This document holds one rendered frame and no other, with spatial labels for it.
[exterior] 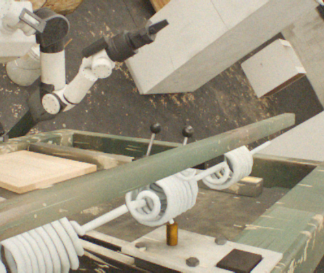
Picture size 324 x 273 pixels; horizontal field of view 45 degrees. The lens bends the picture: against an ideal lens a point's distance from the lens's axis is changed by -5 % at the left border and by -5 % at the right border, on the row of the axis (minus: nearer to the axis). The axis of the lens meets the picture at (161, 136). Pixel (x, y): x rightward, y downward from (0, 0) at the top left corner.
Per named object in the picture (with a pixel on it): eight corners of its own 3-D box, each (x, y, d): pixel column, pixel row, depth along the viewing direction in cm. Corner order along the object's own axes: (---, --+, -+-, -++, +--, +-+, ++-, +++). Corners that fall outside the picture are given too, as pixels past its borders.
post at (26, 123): (-18, 166, 236) (41, 104, 193) (-14, 175, 235) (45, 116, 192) (-26, 168, 232) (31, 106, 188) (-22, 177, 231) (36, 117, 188)
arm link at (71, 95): (84, 90, 137) (59, 122, 148) (100, 80, 145) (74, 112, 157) (63, 68, 136) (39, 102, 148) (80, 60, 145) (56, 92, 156)
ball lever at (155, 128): (143, 163, 131) (155, 124, 134) (152, 165, 129) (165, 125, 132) (136, 159, 128) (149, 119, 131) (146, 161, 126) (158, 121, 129)
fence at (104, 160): (39, 151, 164) (39, 141, 163) (262, 192, 110) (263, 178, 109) (30, 153, 160) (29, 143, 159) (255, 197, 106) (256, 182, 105)
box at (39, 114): (43, 99, 196) (63, 79, 186) (52, 120, 194) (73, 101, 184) (24, 101, 187) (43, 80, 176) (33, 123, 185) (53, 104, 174)
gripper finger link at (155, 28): (170, 25, 127) (154, 34, 129) (165, 16, 125) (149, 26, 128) (170, 26, 125) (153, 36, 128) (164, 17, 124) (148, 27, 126)
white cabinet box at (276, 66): (252, 65, 641) (288, 41, 599) (269, 97, 630) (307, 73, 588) (239, 64, 605) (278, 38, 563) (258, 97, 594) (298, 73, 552)
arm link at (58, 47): (34, 45, 145) (32, 10, 138) (56, 42, 149) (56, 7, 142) (44, 54, 136) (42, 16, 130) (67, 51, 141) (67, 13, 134)
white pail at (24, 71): (32, 56, 309) (64, 19, 282) (44, 88, 303) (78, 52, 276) (-3, 55, 284) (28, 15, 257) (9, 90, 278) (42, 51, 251)
